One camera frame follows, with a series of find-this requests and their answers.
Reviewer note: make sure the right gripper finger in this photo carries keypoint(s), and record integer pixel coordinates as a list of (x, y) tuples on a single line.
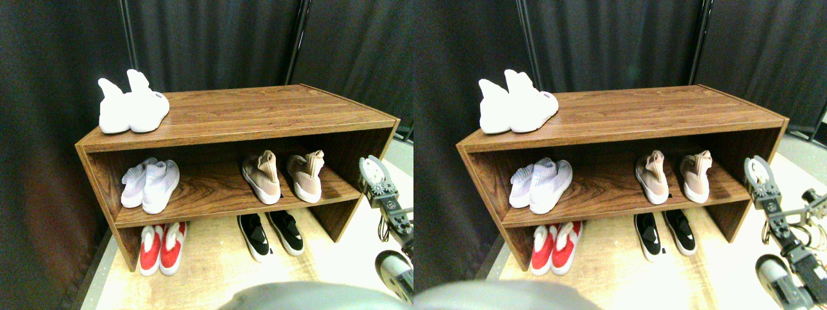
[(363, 177), (772, 194), (748, 179), (387, 194)]

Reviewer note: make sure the beige shoe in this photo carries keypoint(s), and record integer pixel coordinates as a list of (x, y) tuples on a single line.
[(696, 179), (263, 181), (652, 181), (307, 179)]

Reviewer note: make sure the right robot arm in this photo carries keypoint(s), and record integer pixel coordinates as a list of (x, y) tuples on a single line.
[(778, 281), (394, 274)]

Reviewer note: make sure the black shoe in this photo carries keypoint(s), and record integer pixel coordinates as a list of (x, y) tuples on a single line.
[(681, 232), (648, 236), (287, 232), (253, 236)]

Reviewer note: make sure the brown shoe rack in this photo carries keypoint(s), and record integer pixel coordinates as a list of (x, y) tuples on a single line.
[(258, 113), (646, 113)]

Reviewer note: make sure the pale lilac shoe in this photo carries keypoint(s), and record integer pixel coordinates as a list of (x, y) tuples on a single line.
[(550, 188), (132, 187), (160, 188), (520, 190)]

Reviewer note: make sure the white shoe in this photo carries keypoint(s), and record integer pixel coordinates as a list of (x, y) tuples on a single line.
[(533, 113), (147, 113), (494, 116), (113, 116)]

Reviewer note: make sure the curtain stand pole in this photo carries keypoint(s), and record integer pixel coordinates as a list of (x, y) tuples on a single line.
[(128, 32), (701, 39), (524, 32), (294, 39)]

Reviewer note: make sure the red shoe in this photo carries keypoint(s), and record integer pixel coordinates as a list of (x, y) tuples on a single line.
[(150, 255), (543, 254), (172, 254), (565, 253)]

